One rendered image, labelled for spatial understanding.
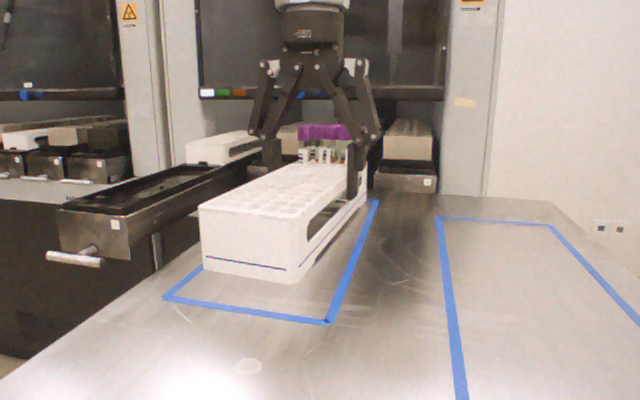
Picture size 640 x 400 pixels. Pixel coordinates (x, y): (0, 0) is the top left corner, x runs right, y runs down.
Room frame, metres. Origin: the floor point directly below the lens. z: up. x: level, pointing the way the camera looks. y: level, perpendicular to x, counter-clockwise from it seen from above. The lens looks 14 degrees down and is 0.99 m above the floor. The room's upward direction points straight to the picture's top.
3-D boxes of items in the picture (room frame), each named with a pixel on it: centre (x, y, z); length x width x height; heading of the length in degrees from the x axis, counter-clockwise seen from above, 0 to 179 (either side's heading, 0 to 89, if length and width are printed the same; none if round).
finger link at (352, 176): (0.48, -0.05, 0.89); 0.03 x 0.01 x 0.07; 160
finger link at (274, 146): (0.52, 0.05, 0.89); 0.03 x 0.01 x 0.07; 160
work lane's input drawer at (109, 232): (0.87, 0.27, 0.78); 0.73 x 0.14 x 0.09; 166
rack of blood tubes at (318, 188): (0.47, 0.01, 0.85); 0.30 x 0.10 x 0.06; 160
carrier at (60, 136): (1.17, 0.76, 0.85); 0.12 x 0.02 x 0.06; 76
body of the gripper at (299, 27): (0.50, 0.00, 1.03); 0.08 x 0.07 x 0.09; 70
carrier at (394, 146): (0.92, -0.22, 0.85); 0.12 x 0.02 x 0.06; 75
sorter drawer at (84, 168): (1.36, 0.56, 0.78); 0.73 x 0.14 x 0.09; 166
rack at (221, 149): (1.04, 0.22, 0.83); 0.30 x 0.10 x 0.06; 166
